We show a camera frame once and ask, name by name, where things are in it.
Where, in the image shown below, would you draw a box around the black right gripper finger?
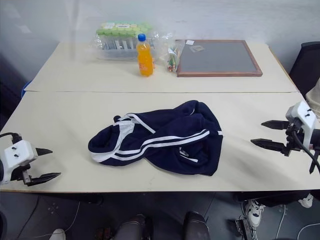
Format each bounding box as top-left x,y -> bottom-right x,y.
260,120 -> 290,131
250,137 -> 288,154

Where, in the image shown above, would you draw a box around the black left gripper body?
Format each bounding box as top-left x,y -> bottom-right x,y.
20,163 -> 34,186

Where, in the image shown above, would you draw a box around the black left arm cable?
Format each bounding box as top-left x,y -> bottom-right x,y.
0,132 -> 23,145

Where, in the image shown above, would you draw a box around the black table base bar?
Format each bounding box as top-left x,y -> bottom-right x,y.
232,190 -> 314,209

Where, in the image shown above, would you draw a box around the navy jacket with white stripes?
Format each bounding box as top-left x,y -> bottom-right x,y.
87,99 -> 224,177

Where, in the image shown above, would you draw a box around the orange soda bottle blue cap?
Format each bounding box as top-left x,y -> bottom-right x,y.
136,33 -> 155,77

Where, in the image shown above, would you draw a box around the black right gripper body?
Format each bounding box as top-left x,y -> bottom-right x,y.
284,118 -> 304,157

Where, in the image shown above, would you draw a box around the plain white shoe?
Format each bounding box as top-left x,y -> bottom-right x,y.
48,227 -> 67,240

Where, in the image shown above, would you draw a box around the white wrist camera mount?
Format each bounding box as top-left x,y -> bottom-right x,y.
0,139 -> 39,185
285,100 -> 320,151

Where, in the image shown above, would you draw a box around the small clear plastic bag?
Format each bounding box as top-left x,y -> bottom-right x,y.
184,39 -> 205,54

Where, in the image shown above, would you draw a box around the grey board wooden frame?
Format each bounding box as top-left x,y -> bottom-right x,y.
174,39 -> 264,78

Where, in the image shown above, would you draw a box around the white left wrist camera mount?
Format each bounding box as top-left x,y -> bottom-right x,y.
0,139 -> 39,185

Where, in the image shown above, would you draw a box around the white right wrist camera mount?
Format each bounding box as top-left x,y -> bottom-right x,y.
285,100 -> 320,151

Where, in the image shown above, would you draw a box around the white floor cable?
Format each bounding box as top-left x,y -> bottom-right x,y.
274,203 -> 287,240

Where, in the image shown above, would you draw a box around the black power strip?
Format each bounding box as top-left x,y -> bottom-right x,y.
234,219 -> 256,240

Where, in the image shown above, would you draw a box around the black office chair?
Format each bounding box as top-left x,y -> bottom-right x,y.
288,41 -> 320,98

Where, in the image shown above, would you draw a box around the clear bag of colourful sticks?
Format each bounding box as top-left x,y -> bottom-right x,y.
151,30 -> 185,74

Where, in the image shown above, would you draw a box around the green-lidded tubes plastic pack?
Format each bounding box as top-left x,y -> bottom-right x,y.
95,21 -> 157,61

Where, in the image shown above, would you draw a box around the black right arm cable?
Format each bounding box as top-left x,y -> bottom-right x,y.
291,126 -> 320,175

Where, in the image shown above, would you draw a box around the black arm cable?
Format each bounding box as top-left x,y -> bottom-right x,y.
0,132 -> 23,145
291,126 -> 320,175

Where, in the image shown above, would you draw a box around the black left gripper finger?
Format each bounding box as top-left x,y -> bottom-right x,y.
26,172 -> 62,187
35,147 -> 54,157

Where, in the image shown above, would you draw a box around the blue bin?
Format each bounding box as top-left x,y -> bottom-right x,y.
20,79 -> 33,97

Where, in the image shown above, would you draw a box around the white sneaker black marks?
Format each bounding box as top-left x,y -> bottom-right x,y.
243,199 -> 266,227
298,192 -> 315,209

